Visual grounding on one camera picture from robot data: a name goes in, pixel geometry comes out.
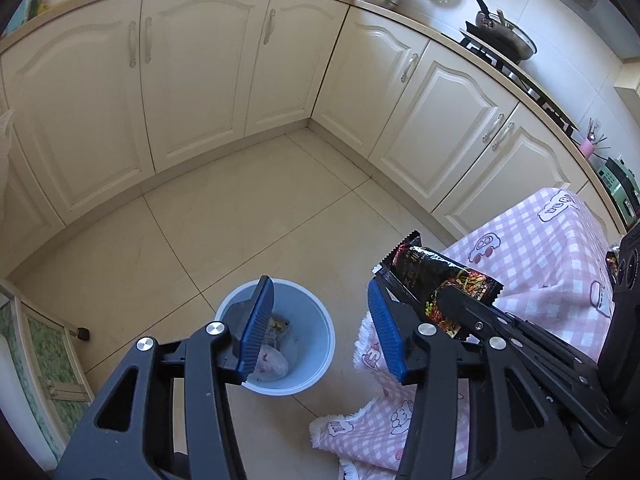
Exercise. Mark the black snack packet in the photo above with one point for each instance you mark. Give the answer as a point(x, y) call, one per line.
point(425, 270)

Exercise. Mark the green packet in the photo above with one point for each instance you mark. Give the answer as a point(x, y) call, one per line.
point(39, 2)

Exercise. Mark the white crumpled wrapper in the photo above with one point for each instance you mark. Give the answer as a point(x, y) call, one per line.
point(272, 362)

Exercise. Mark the pink checkered tablecloth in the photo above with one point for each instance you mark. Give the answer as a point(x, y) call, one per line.
point(540, 250)

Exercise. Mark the black frying pan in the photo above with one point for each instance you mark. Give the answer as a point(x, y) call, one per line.
point(505, 35)

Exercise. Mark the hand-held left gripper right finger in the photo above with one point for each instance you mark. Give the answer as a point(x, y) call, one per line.
point(387, 332)

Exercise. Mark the light blue plastic bin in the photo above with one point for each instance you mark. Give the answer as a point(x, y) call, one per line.
point(310, 325)

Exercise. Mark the clear printed wrapper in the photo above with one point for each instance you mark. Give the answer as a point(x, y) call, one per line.
point(279, 327)

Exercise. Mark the pink utensil holder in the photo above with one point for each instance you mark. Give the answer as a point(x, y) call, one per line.
point(586, 146)

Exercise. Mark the black door stop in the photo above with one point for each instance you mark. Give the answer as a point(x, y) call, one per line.
point(82, 334)

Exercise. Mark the cream kitchen base cabinet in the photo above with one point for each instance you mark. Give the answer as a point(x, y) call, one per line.
point(200, 85)

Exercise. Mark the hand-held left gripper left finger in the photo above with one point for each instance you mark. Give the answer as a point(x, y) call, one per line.
point(260, 320)

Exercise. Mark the green electric cooker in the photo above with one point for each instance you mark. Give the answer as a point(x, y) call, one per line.
point(620, 185)

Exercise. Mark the green patterned glass door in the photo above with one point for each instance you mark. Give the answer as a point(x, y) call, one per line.
point(45, 360)

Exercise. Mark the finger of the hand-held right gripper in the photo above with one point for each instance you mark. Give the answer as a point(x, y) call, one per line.
point(540, 360)
point(396, 291)

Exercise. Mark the cream wall cabinet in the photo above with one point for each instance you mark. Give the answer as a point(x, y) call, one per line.
point(629, 107)

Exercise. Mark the black gas stove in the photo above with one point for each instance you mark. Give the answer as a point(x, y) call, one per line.
point(520, 80)

